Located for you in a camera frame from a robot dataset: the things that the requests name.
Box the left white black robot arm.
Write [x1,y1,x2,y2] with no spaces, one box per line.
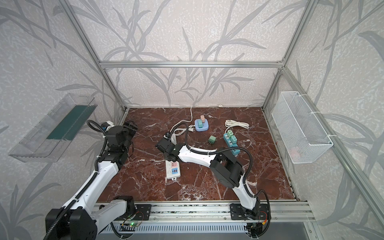
[44,120,138,240]

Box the teal cube charger front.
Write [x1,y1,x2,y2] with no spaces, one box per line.
[231,136,238,144]

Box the white multicolour power strip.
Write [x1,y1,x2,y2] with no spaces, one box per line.
[163,134,182,181]

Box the teal blue power strip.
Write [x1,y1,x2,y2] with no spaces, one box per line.
[223,133,240,157]

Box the white cord with plug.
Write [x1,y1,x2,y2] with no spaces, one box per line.
[172,125,195,137]

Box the coiled white cable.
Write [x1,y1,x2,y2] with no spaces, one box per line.
[224,119,250,133]

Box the light green cube charger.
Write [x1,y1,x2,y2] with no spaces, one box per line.
[208,136,217,145]

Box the light blue square socket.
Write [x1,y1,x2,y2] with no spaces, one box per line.
[195,119,209,132]

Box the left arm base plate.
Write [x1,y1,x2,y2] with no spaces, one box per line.
[132,204,152,221]

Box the clear plastic wall tray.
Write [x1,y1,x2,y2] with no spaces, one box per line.
[9,94,98,163]

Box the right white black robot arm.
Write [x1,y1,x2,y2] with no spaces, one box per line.
[156,121,271,220]

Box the white power strip cable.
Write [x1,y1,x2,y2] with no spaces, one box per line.
[167,104,224,135]

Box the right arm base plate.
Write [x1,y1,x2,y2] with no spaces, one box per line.
[230,202,270,221]

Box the white wire mesh basket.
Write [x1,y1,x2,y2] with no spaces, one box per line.
[272,91,334,164]

